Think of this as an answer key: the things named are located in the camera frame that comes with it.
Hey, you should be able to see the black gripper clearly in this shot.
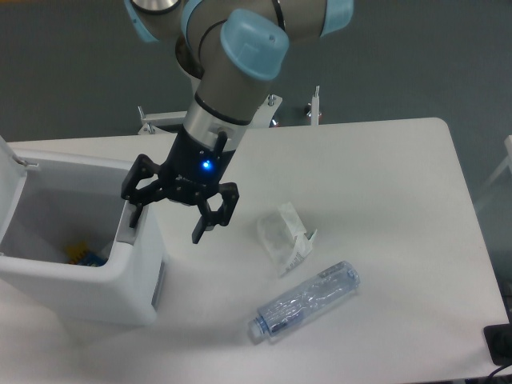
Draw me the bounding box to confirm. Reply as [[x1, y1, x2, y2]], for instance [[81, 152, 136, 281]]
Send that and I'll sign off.
[[121, 127, 239, 244]]

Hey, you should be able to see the white push-top trash can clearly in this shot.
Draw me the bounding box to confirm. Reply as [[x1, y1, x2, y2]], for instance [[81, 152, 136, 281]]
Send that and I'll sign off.
[[1, 143, 168, 326]]

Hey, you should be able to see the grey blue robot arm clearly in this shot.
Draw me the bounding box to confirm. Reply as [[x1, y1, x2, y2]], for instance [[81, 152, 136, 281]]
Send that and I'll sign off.
[[121, 0, 354, 242]]

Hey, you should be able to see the yellow blue trash item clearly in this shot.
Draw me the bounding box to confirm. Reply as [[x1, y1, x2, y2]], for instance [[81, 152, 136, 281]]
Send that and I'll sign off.
[[65, 242, 107, 267]]

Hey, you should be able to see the crumpled white plastic wrapper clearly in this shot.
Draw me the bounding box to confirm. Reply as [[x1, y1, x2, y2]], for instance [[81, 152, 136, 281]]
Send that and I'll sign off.
[[256, 202, 317, 277]]

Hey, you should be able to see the crumpled clear plastic bottle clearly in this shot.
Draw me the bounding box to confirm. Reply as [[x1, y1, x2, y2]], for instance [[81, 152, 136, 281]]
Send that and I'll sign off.
[[248, 261, 360, 342]]

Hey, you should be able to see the black device at edge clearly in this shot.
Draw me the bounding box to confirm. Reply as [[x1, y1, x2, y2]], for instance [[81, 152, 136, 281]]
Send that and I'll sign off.
[[483, 323, 511, 366]]

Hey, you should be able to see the white pedestal base frame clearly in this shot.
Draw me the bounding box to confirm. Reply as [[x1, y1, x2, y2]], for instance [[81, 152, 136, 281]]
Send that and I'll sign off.
[[137, 84, 325, 135]]

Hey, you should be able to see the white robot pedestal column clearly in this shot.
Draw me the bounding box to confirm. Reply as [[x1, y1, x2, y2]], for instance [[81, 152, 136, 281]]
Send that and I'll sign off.
[[174, 33, 204, 106]]

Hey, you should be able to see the white frame at right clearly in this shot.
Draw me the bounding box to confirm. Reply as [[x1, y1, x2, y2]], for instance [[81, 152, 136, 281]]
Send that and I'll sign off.
[[474, 135, 511, 213]]

